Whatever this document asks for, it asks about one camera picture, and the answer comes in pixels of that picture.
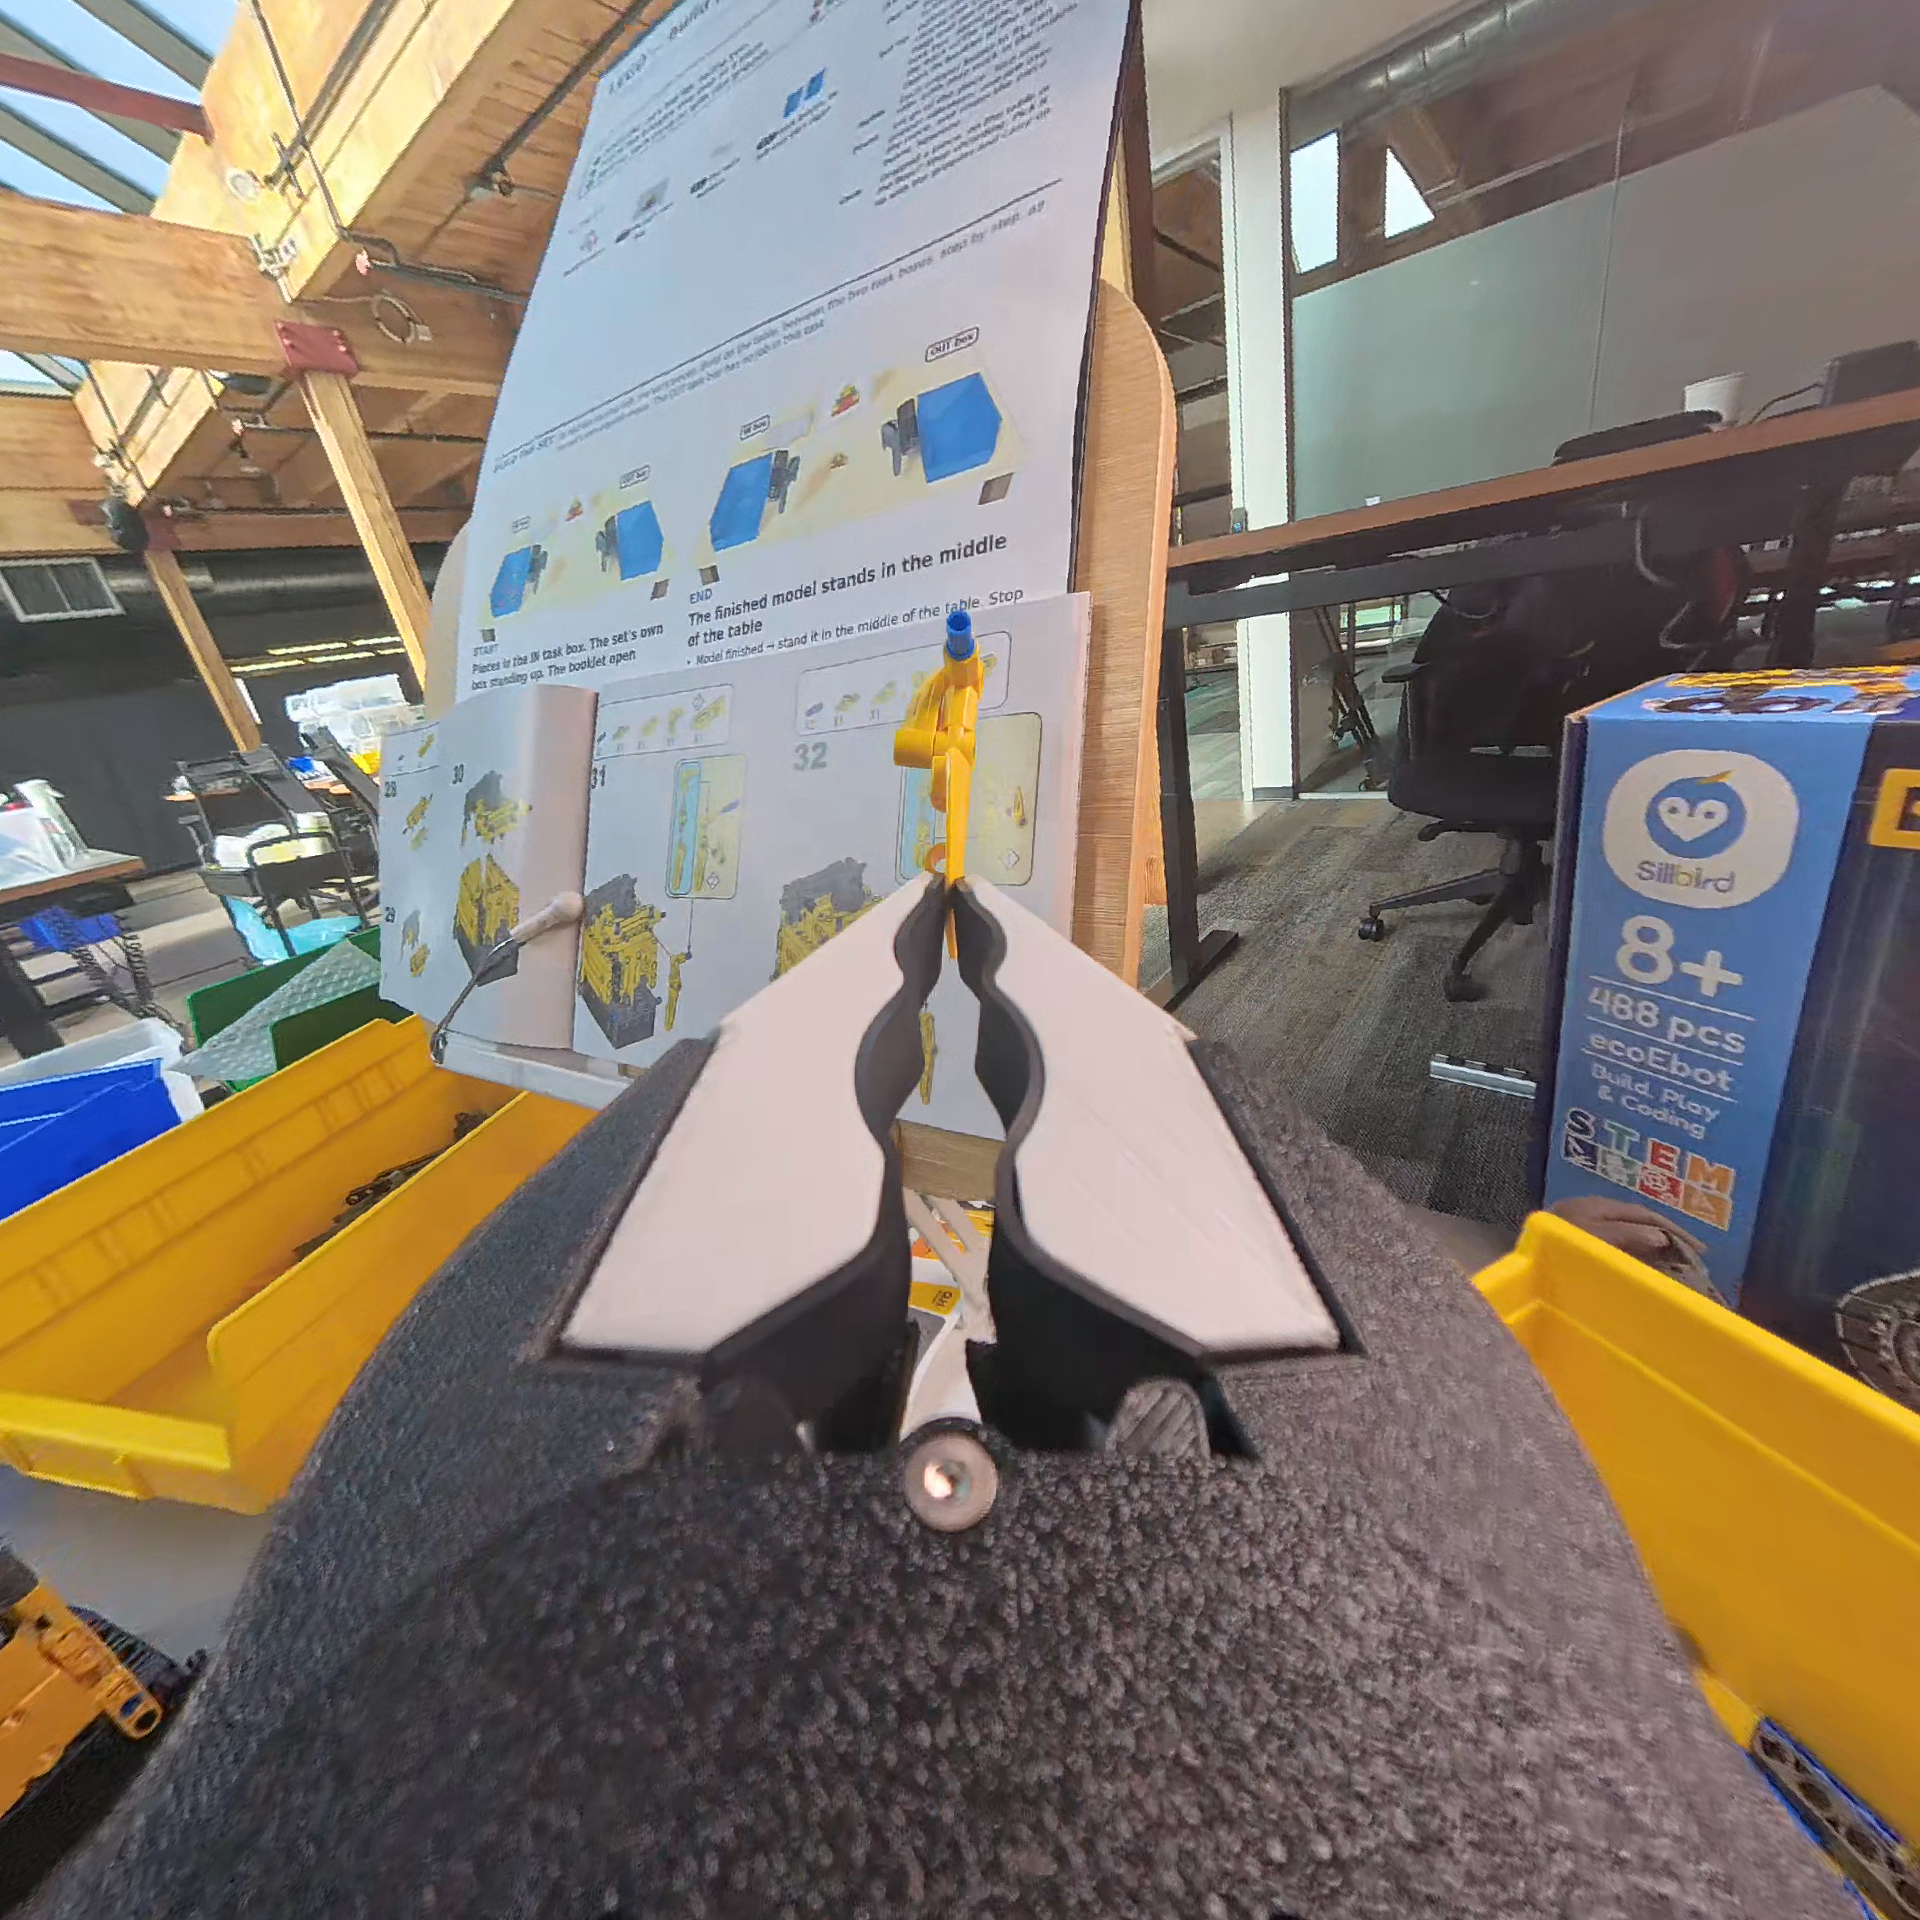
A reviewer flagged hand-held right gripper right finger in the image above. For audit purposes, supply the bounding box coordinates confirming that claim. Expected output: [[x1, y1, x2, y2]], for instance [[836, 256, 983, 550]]
[[953, 875, 1350, 1458]]

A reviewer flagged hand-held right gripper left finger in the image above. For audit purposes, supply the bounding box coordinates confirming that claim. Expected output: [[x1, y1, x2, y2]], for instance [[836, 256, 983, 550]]
[[555, 871, 953, 1458]]

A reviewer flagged yellow lego connector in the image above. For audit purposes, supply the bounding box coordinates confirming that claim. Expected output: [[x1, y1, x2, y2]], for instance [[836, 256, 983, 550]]
[[891, 654, 992, 773]]

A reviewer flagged yellow lego vehicle model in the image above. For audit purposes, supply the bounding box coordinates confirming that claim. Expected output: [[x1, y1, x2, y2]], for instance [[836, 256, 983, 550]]
[[0, 1552, 202, 1831]]

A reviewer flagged lego instruction booklet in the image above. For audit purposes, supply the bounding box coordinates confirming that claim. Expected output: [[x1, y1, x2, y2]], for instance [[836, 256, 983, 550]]
[[380, 587, 1098, 1143]]

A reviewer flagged colourful lego box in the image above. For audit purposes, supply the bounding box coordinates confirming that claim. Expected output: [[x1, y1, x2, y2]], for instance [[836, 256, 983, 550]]
[[1532, 666, 1920, 1412]]

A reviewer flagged green storage bin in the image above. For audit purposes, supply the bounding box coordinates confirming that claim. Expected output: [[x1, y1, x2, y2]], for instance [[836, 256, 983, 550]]
[[181, 937, 384, 1091]]

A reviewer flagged black office chair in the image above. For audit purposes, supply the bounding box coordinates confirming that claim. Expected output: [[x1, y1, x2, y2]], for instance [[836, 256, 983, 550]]
[[178, 747, 376, 962], [1359, 579, 1570, 1004]]

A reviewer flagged yellow plastic bin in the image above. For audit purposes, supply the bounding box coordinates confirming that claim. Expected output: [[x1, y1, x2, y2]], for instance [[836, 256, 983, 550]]
[[0, 1016, 600, 1520], [1472, 1213, 1920, 1920]]

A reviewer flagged blue plastic bin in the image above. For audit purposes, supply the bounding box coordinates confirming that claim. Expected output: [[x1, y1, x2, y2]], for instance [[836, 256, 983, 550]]
[[0, 1058, 202, 1219]]

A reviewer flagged wooden top office desk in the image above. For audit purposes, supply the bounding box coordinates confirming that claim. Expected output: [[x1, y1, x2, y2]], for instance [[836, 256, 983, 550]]
[[1162, 383, 1920, 998]]

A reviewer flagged printed task sheet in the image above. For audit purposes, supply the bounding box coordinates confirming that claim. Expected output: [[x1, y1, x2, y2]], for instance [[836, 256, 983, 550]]
[[456, 0, 1134, 676]]

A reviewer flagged black keyboard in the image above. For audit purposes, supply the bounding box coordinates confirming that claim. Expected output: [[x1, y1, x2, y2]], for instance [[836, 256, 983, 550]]
[[1552, 408, 1726, 461]]

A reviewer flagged wooden support post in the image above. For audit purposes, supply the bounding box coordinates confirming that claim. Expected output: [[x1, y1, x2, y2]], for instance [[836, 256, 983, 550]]
[[277, 323, 438, 693], [140, 550, 266, 750]]

